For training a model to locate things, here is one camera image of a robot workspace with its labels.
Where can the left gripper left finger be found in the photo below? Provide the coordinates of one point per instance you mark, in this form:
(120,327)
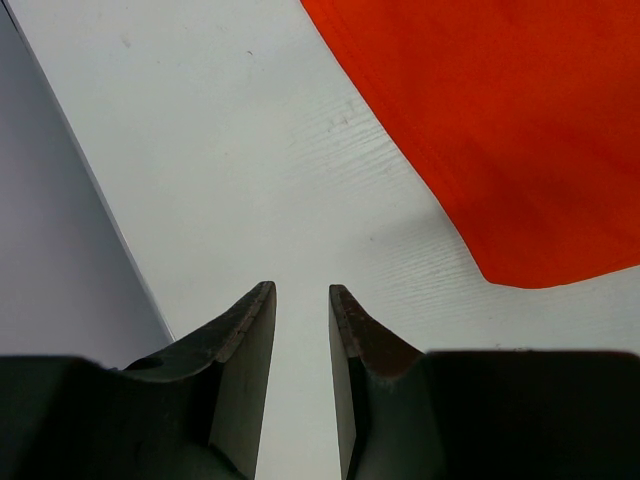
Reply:
(193,410)

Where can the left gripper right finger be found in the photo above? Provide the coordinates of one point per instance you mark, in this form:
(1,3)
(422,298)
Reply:
(477,414)

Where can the orange t shirt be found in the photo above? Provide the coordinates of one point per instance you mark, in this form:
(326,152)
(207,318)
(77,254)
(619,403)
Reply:
(522,118)

